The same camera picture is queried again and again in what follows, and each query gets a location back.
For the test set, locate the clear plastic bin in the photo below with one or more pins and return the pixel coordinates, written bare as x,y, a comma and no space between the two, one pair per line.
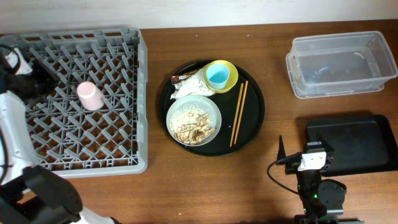
339,64

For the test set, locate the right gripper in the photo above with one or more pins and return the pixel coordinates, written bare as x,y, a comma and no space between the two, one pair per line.
282,152

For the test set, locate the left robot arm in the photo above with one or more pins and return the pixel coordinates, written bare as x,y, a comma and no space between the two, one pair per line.
29,192

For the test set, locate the grey plastic dishwasher rack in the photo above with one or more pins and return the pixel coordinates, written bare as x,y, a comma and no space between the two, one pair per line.
68,139

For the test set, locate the food scraps on plate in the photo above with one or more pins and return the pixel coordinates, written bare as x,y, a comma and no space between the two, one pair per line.
191,125

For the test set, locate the crumpled white napkin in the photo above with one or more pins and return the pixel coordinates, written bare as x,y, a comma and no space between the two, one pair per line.
192,86

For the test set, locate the right wooden chopstick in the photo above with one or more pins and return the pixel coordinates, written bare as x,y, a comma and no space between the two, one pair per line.
242,97

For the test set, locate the pink cup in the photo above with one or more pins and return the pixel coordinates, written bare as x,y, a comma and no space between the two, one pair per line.
90,96

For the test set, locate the light blue cup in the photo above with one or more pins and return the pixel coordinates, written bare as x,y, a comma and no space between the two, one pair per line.
217,75

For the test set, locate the black rectangular bin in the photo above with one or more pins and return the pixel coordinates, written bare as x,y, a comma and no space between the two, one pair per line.
362,144

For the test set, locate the yellow bowl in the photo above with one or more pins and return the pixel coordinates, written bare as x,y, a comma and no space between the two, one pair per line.
233,76

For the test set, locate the round black tray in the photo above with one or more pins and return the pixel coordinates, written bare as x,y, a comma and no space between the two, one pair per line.
251,120

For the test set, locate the grey plate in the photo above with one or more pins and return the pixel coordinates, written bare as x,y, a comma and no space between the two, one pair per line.
203,102

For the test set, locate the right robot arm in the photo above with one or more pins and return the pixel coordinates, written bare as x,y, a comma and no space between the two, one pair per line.
322,199

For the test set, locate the left wooden chopstick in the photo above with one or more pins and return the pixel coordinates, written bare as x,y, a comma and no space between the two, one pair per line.
236,114

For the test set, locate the wooden chopstick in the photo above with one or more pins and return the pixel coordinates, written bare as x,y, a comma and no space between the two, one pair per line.
242,97
236,114

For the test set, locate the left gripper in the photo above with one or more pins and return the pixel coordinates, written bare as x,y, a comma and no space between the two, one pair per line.
51,81

